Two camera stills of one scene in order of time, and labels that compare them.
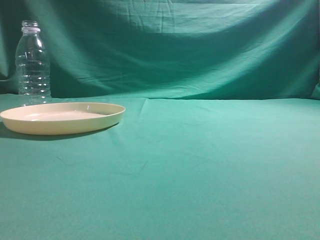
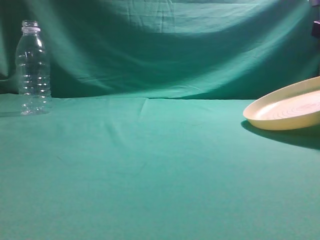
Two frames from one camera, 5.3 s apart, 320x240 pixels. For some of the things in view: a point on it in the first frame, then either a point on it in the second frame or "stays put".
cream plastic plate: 62,118 to 295,106
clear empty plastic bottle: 32,67 stays put
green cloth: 220,139 stays put
